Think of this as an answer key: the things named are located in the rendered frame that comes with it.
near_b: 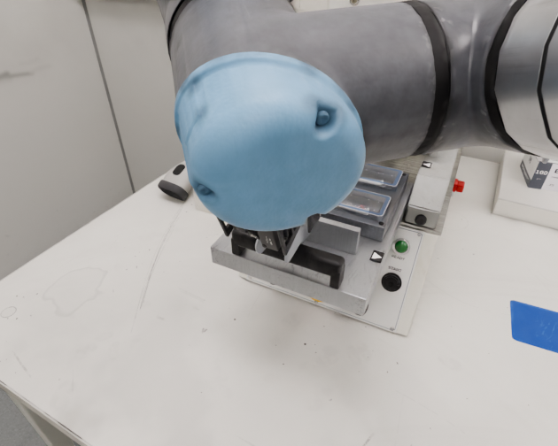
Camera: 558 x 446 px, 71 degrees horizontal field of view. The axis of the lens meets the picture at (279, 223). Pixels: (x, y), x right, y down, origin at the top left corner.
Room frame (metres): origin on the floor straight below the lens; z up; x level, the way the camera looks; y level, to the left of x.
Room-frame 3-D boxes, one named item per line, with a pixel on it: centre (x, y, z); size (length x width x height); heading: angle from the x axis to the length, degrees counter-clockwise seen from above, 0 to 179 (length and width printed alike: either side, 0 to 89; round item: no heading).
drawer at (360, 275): (0.49, -0.07, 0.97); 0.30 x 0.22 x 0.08; 154
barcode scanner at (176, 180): (0.93, 0.24, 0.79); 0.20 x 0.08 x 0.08; 152
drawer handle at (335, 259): (0.37, -0.01, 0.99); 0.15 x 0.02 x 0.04; 64
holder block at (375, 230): (0.53, -0.09, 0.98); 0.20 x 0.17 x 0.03; 64
